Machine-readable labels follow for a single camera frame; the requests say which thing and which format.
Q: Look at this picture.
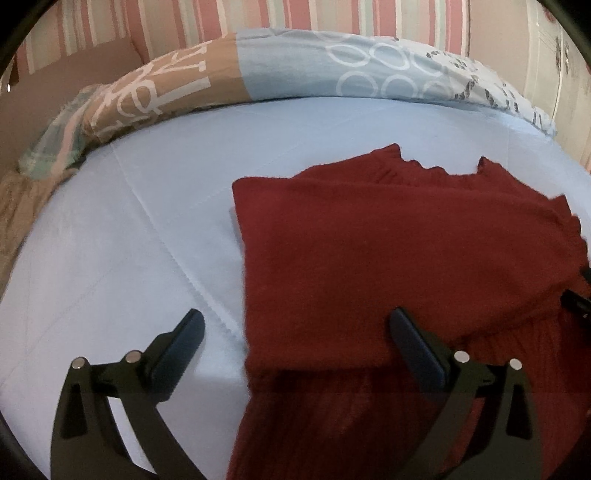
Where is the red knit sweater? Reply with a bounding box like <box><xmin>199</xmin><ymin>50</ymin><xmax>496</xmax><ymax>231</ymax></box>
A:
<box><xmin>228</xmin><ymin>145</ymin><xmax>590</xmax><ymax>479</ymax></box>

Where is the light blue bed sheet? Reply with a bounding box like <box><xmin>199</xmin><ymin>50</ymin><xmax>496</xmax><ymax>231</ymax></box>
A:
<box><xmin>1</xmin><ymin>98</ymin><xmax>590</xmax><ymax>479</ymax></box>

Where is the white floral wardrobe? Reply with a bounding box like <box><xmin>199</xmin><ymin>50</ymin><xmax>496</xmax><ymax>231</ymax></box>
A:
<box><xmin>525</xmin><ymin>1</ymin><xmax>590</xmax><ymax>169</ymax></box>

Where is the folded brown garment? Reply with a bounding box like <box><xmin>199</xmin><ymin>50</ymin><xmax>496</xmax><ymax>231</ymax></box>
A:
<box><xmin>0</xmin><ymin>169</ymin><xmax>76</xmax><ymax>294</ymax></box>

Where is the plaid green pink pillow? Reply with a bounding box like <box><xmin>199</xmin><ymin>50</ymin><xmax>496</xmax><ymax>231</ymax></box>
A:
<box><xmin>17</xmin><ymin>84</ymin><xmax>102</xmax><ymax>180</ymax></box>

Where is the pink upholstered headboard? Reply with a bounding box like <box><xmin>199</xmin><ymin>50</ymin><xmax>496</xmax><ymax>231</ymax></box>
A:
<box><xmin>1</xmin><ymin>38</ymin><xmax>143</xmax><ymax>173</ymax></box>

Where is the patterned blue brown duvet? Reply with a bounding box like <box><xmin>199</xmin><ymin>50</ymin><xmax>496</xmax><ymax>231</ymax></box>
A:
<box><xmin>82</xmin><ymin>28</ymin><xmax>556</xmax><ymax>143</ymax></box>

